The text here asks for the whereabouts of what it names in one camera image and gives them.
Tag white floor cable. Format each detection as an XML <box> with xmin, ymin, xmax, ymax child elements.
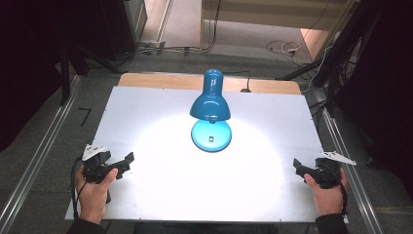
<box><xmin>265</xmin><ymin>39</ymin><xmax>305</xmax><ymax>59</ymax></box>

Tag person's right hand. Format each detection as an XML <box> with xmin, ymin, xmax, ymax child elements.
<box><xmin>303</xmin><ymin>173</ymin><xmax>351</xmax><ymax>217</ymax></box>

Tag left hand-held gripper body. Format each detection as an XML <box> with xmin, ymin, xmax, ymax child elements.
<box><xmin>81</xmin><ymin>143</ymin><xmax>114</xmax><ymax>185</ymax></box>

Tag wooden desk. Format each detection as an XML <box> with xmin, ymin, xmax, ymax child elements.
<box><xmin>198</xmin><ymin>0</ymin><xmax>359</xmax><ymax>62</ymax></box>

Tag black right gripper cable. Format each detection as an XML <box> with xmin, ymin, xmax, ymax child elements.
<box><xmin>336</xmin><ymin>180</ymin><xmax>349</xmax><ymax>216</ymax></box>

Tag person's left hand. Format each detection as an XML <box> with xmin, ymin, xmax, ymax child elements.
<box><xmin>75</xmin><ymin>167</ymin><xmax>120</xmax><ymax>225</ymax></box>

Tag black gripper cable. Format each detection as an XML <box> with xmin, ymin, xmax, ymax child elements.
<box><xmin>336</xmin><ymin>180</ymin><xmax>349</xmax><ymax>216</ymax></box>
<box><xmin>70</xmin><ymin>155</ymin><xmax>88</xmax><ymax>220</ymax></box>

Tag aluminium floor rail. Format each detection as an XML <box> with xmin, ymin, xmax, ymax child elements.
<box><xmin>316</xmin><ymin>97</ymin><xmax>386</xmax><ymax>234</ymax></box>
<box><xmin>0</xmin><ymin>75</ymin><xmax>82</xmax><ymax>234</ymax></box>

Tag black floor cables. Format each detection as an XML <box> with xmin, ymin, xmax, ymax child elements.
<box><xmin>111</xmin><ymin>0</ymin><xmax>223</xmax><ymax>67</ymax></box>

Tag dark cabinet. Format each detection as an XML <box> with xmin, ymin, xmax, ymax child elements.
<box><xmin>98</xmin><ymin>0</ymin><xmax>149</xmax><ymax>62</ymax></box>

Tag black metal stand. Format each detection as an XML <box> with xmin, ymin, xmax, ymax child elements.
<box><xmin>57</xmin><ymin>43</ymin><xmax>126</xmax><ymax>107</ymax></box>

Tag black curtain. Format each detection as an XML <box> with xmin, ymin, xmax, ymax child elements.
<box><xmin>337</xmin><ymin>0</ymin><xmax>413</xmax><ymax>189</ymax></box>
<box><xmin>0</xmin><ymin>0</ymin><xmax>105</xmax><ymax>154</ymax></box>

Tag black tripod stand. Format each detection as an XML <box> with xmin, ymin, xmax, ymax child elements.
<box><xmin>275</xmin><ymin>0</ymin><xmax>386</xmax><ymax>119</ymax></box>

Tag black lamp cable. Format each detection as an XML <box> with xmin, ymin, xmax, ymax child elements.
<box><xmin>223</xmin><ymin>70</ymin><xmax>252</xmax><ymax>94</ymax></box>

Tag blue desk lamp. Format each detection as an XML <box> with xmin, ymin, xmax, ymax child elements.
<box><xmin>189</xmin><ymin>68</ymin><xmax>233</xmax><ymax>153</ymax></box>

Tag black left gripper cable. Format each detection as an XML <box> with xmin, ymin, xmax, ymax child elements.
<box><xmin>70</xmin><ymin>155</ymin><xmax>88</xmax><ymax>220</ymax></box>

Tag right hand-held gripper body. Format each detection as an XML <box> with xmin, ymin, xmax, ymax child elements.
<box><xmin>314</xmin><ymin>150</ymin><xmax>357</xmax><ymax>190</ymax></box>

